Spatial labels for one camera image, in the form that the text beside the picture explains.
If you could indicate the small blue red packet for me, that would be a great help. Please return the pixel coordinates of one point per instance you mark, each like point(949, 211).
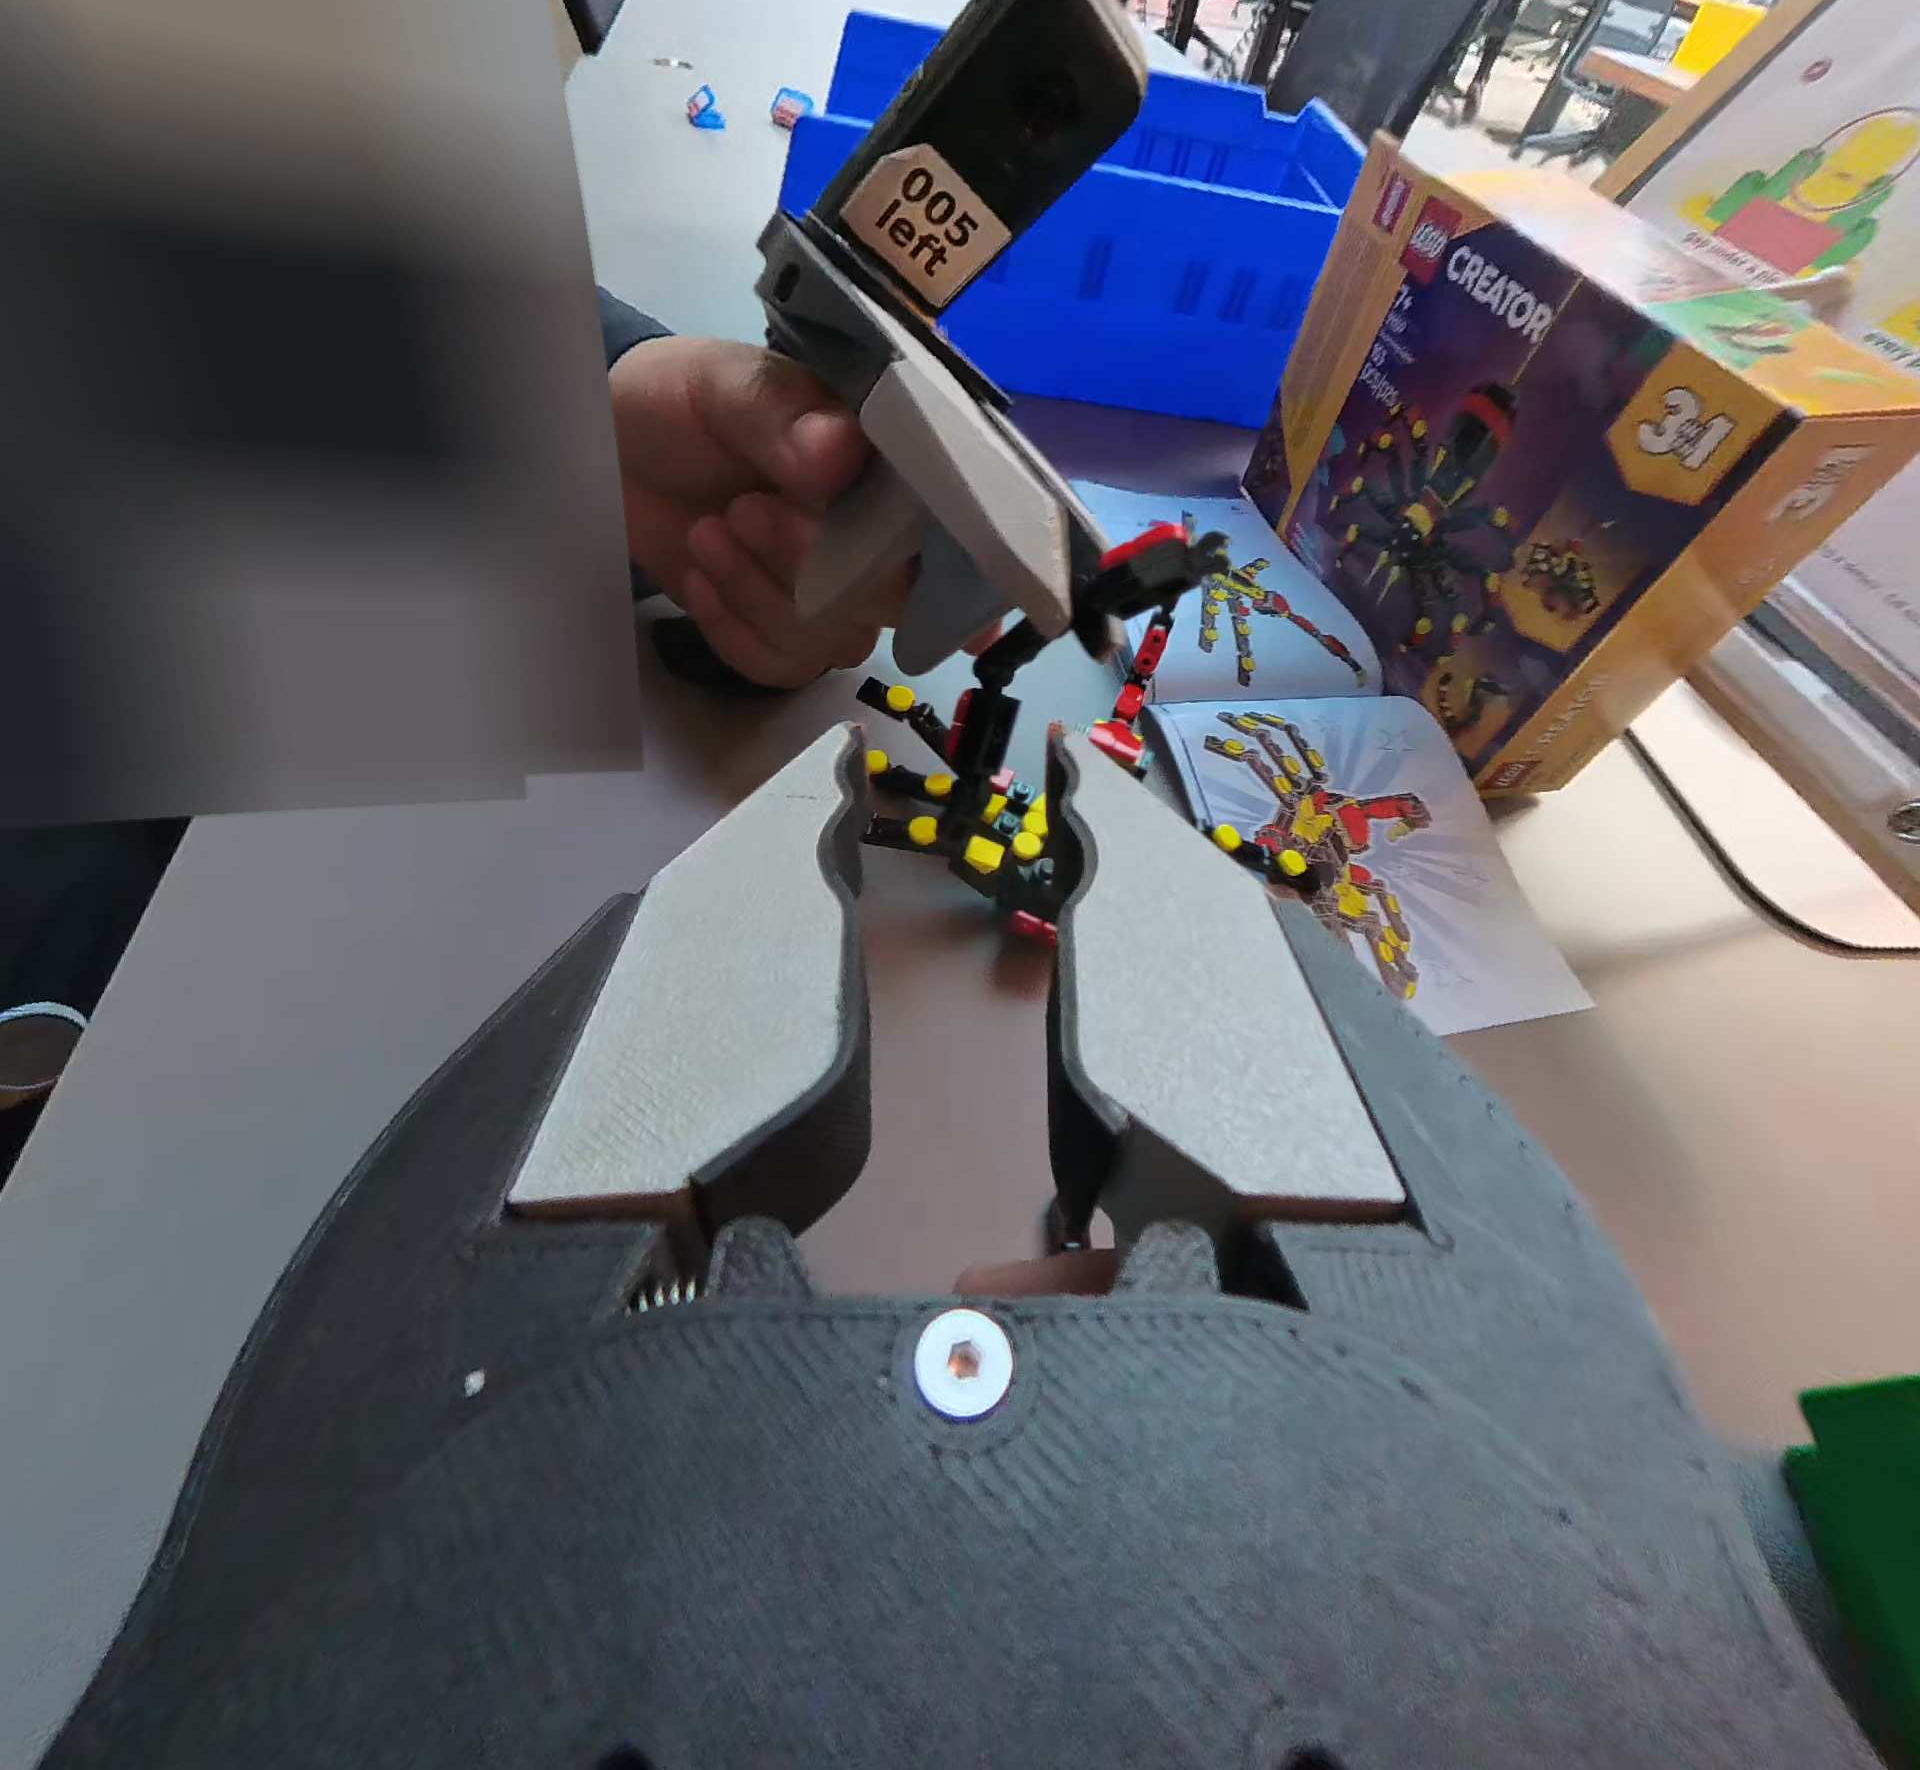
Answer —
point(790, 105)
point(702, 108)

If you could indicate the green storage bin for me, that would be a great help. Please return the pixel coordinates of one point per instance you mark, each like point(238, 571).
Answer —
point(1867, 1500)

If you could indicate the person's left hand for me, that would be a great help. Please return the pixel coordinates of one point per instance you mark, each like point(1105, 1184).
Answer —
point(706, 452)

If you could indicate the blue storage bin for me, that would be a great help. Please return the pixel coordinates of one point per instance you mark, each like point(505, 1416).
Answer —
point(1139, 301)
point(885, 75)

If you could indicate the silver round metal object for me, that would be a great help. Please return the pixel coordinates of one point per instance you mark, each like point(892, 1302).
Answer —
point(37, 1051)

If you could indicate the yellow storage bin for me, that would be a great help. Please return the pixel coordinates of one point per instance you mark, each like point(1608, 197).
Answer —
point(1719, 37)

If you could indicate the plywood poster stand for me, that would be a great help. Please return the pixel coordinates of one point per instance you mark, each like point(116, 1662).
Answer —
point(1786, 697)

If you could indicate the black yellow brick spider model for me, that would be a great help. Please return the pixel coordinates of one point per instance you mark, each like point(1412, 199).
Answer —
point(991, 848)

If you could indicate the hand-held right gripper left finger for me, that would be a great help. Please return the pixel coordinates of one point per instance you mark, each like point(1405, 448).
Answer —
point(706, 1020)

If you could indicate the large spider instruction booklet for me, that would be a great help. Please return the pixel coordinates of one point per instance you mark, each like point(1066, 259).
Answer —
point(1483, 944)

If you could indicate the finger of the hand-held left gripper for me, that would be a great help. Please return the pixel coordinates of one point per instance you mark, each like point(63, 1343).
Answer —
point(975, 480)
point(938, 614)

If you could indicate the white instruction poster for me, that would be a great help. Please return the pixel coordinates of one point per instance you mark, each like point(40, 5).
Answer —
point(1800, 75)

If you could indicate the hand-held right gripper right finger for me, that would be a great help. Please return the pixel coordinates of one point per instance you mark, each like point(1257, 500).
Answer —
point(1200, 1051)

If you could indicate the yellow purple toy set box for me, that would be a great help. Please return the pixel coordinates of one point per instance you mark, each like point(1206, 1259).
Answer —
point(1501, 480)

